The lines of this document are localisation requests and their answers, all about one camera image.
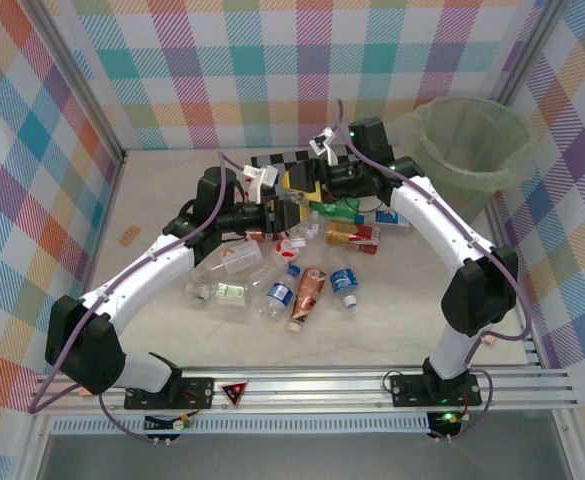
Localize red label plastic bottle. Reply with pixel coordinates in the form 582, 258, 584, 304
244, 228, 278, 245

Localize clear bottle red white label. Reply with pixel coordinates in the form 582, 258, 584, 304
249, 235, 309, 287

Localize clear wide measuring bottle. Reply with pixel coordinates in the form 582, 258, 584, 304
191, 239, 266, 281

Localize clear bottle blue label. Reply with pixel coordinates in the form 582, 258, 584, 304
356, 208, 413, 230

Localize orange red juice bottle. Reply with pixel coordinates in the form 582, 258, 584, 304
324, 220, 382, 255

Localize water bottle white cap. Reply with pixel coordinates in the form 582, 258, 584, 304
327, 249, 361, 310

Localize clear bottle green label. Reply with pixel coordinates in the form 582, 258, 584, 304
185, 279, 250, 309

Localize brown orange drink bottle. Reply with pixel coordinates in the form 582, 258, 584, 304
286, 267, 328, 334

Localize water bottle blue cap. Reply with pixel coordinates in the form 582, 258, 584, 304
257, 264, 302, 319

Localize translucent green plastic bin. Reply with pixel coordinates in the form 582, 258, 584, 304
394, 96, 541, 224

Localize black silver chessboard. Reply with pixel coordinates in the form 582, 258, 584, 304
250, 144, 368, 174

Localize green soda bottle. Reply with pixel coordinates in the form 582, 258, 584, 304
309, 197, 362, 222

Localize red black triangle sign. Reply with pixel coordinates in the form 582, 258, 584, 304
220, 380, 249, 409

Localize small black controller board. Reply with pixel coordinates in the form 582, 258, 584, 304
425, 409, 466, 437
143, 413, 194, 435

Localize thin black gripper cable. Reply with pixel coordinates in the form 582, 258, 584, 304
359, 194, 391, 214

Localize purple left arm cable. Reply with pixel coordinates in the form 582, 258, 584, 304
26, 151, 253, 446

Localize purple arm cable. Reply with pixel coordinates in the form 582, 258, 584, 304
26, 151, 253, 446
334, 98, 534, 444

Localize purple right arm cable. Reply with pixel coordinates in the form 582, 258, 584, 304
334, 98, 534, 444

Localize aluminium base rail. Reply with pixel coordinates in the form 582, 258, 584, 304
29, 367, 581, 416

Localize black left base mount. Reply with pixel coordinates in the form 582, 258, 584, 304
124, 377, 215, 411

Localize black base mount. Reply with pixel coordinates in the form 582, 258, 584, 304
124, 377, 215, 411
389, 372, 483, 409

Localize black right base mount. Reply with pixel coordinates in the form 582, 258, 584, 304
389, 372, 483, 409

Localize white slotted cable duct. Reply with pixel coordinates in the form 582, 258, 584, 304
51, 417, 431, 435

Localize aluminium frame post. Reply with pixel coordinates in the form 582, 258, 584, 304
21, 0, 128, 174
489, 0, 573, 109

